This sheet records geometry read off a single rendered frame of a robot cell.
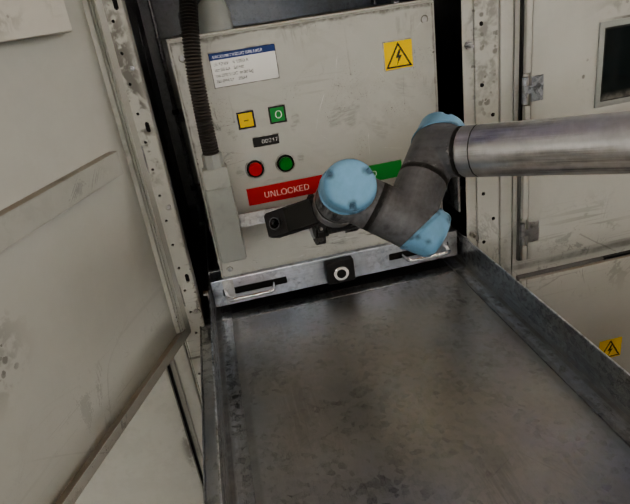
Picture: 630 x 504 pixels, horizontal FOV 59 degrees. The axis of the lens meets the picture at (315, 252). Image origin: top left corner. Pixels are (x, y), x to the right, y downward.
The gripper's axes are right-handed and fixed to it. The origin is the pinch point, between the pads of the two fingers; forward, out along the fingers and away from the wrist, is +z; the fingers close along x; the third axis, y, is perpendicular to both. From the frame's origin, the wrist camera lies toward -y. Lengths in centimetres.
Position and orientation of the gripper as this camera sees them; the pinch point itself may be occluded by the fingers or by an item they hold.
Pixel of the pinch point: (310, 227)
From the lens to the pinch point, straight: 110.5
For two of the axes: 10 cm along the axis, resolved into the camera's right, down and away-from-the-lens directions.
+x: -2.2, -9.7, 0.9
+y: 9.7, -2.0, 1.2
